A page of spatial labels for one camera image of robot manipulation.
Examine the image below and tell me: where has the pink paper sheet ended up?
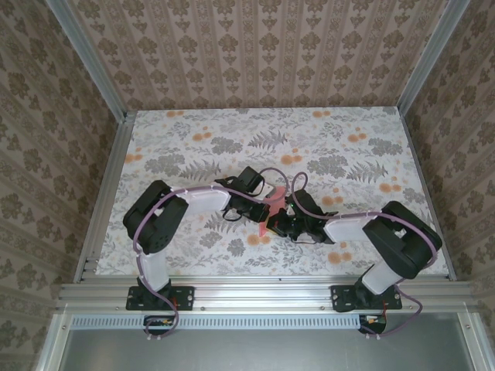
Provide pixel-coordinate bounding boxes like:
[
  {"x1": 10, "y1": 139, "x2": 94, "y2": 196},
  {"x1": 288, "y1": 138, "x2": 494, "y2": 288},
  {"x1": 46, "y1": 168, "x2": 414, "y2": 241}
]
[{"x1": 257, "y1": 185, "x2": 287, "y2": 239}]

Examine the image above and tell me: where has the grey metal sheet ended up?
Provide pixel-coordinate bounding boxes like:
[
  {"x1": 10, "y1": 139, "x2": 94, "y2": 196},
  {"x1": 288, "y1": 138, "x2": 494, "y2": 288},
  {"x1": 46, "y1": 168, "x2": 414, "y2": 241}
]
[{"x1": 36, "y1": 311, "x2": 495, "y2": 371}]

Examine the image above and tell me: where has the floral patterned table cover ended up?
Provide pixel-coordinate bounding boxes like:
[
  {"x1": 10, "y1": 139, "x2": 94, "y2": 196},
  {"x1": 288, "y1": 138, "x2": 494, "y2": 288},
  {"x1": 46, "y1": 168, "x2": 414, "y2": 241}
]
[{"x1": 94, "y1": 109, "x2": 452, "y2": 277}]

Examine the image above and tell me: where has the thin black right gripper cable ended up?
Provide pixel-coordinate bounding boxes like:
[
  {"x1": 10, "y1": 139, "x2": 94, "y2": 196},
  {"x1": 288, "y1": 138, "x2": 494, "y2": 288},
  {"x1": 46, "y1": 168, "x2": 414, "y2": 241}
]
[{"x1": 293, "y1": 231, "x2": 322, "y2": 247}]

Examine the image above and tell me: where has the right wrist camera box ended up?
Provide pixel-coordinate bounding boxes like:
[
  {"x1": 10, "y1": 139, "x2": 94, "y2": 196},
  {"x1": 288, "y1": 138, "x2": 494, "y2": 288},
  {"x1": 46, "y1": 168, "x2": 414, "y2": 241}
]
[{"x1": 288, "y1": 191, "x2": 328, "y2": 220}]

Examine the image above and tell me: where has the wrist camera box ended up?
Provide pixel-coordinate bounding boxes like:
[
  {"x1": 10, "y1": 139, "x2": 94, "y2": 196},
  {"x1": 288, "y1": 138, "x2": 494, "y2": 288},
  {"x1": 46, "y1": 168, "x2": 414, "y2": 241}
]
[
  {"x1": 214, "y1": 166, "x2": 267, "y2": 196},
  {"x1": 288, "y1": 191, "x2": 328, "y2": 220}
]

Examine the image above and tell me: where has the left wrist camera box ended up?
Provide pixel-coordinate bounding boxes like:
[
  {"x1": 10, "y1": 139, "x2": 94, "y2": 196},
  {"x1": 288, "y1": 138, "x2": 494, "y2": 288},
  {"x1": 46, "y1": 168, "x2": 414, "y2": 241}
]
[{"x1": 214, "y1": 166, "x2": 267, "y2": 196}]

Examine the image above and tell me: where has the aluminium cross rail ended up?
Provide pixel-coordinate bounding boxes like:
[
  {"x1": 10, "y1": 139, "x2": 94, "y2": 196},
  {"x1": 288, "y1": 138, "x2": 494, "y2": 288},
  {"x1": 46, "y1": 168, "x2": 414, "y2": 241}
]
[{"x1": 56, "y1": 281, "x2": 480, "y2": 313}]

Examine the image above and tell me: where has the slotted grey cable duct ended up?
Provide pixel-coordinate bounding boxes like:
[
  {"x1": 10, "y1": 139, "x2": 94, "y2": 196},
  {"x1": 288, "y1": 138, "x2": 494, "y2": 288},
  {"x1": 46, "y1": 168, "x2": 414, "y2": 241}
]
[{"x1": 71, "y1": 313, "x2": 387, "y2": 330}]

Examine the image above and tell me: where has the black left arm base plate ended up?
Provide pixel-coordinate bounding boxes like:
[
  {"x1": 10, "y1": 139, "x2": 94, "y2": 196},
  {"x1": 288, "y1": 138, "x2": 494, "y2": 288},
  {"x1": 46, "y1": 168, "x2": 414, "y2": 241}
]
[{"x1": 127, "y1": 284, "x2": 196, "y2": 311}]

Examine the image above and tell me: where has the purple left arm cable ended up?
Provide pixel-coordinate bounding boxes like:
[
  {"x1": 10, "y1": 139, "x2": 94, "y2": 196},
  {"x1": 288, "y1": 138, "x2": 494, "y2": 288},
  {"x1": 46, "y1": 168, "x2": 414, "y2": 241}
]
[{"x1": 133, "y1": 168, "x2": 291, "y2": 343}]

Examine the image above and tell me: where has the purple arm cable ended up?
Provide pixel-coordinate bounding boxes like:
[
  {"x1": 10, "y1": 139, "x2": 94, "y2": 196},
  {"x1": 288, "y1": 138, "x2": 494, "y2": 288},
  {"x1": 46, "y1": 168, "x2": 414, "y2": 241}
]
[
  {"x1": 290, "y1": 172, "x2": 444, "y2": 341},
  {"x1": 133, "y1": 168, "x2": 291, "y2": 343}
]

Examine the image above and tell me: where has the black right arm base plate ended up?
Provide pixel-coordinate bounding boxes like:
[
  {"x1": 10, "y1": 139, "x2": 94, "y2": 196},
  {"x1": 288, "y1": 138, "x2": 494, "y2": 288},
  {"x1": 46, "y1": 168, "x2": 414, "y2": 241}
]
[{"x1": 331, "y1": 284, "x2": 403, "y2": 312}]

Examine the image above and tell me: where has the black connector box with wires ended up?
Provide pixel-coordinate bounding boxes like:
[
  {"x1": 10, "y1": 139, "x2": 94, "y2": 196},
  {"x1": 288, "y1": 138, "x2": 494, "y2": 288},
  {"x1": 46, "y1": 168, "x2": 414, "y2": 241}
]
[
  {"x1": 357, "y1": 313, "x2": 388, "y2": 335},
  {"x1": 143, "y1": 315, "x2": 179, "y2": 336}
]

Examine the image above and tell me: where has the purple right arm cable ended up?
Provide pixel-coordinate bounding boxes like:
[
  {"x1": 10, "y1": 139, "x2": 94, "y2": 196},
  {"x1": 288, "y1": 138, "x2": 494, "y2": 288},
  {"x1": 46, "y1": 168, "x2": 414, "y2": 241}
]
[{"x1": 290, "y1": 172, "x2": 444, "y2": 341}]

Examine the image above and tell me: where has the aluminium side rail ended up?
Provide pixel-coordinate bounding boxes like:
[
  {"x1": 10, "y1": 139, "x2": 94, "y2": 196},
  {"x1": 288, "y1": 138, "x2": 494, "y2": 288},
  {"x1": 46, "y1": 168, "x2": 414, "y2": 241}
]
[
  {"x1": 75, "y1": 111, "x2": 137, "y2": 284},
  {"x1": 400, "y1": 110, "x2": 458, "y2": 282}
]

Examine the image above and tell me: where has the aluminium frame post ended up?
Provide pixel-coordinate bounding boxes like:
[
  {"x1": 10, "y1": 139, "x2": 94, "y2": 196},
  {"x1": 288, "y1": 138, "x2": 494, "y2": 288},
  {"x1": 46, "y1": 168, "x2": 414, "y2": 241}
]
[
  {"x1": 398, "y1": 0, "x2": 467, "y2": 113},
  {"x1": 49, "y1": 0, "x2": 129, "y2": 121}
]

